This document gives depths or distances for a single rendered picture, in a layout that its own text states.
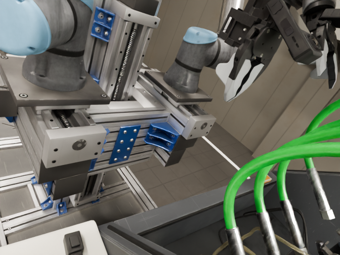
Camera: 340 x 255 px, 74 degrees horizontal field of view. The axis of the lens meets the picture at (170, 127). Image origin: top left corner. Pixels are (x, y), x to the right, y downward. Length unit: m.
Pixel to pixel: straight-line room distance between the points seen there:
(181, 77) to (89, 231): 0.65
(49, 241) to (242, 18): 0.46
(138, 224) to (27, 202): 1.00
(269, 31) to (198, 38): 0.48
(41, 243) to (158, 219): 0.22
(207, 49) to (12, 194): 1.18
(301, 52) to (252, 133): 2.91
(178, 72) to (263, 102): 2.37
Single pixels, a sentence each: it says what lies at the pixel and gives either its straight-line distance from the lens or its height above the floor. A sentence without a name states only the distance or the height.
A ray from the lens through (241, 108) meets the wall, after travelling 3.31.
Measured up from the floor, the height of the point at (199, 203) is 0.95.
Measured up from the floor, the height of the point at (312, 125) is 1.23.
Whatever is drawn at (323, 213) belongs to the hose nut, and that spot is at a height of 1.11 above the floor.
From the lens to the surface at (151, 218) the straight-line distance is 0.50.
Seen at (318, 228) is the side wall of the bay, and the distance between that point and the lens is 0.91.
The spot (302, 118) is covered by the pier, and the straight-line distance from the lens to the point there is 2.93.
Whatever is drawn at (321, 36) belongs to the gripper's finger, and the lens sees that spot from 0.65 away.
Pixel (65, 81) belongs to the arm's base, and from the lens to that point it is 0.62.
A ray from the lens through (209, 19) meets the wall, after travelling 3.79.
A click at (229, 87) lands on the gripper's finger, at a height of 1.23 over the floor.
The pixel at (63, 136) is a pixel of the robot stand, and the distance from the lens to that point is 0.55.
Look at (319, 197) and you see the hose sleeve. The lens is 0.53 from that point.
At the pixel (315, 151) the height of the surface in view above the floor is 1.26.
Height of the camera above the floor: 1.33
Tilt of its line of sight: 29 degrees down
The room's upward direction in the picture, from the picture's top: 25 degrees clockwise
